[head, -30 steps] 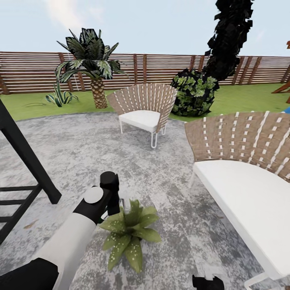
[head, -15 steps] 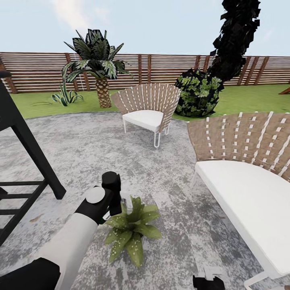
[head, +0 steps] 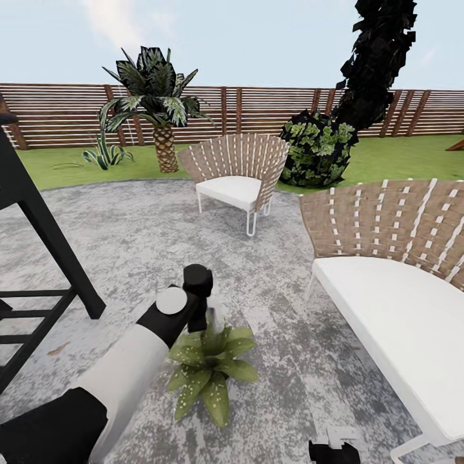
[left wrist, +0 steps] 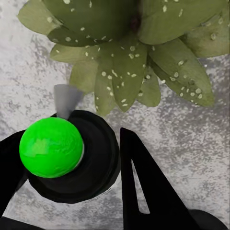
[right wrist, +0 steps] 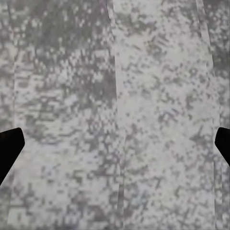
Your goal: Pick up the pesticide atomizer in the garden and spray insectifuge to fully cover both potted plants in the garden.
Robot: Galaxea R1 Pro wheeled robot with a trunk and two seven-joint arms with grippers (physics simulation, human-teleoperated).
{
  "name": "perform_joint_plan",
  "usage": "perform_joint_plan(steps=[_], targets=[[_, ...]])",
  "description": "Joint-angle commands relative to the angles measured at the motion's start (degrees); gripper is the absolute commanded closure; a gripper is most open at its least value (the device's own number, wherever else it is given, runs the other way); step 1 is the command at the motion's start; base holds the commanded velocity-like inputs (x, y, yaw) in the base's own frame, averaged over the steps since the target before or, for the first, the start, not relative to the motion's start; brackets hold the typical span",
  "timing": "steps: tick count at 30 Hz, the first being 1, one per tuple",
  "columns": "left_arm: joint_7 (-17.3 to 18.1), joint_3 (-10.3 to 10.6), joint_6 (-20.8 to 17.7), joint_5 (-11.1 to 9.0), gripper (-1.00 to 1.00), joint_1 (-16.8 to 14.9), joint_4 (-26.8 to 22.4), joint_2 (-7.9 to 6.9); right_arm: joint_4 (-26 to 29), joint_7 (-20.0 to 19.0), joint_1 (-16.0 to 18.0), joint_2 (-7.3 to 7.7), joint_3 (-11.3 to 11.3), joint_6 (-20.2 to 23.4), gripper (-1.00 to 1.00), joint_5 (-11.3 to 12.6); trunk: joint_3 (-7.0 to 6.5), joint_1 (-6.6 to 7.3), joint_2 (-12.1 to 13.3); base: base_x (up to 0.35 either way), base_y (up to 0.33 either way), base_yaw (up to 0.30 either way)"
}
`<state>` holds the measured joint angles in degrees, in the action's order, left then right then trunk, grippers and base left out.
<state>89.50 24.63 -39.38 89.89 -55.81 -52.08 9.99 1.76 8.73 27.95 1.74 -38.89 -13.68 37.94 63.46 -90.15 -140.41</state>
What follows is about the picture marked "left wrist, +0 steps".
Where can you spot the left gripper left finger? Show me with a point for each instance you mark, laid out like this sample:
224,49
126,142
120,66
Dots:
11,168

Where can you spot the charcoal grill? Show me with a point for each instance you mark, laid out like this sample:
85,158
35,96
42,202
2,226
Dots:
205,220

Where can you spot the pot plant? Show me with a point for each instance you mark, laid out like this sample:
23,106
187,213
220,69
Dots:
116,44

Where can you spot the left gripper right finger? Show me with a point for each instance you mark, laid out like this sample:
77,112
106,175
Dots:
167,211

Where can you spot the insectifuge atomizer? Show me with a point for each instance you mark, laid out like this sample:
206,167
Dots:
72,156

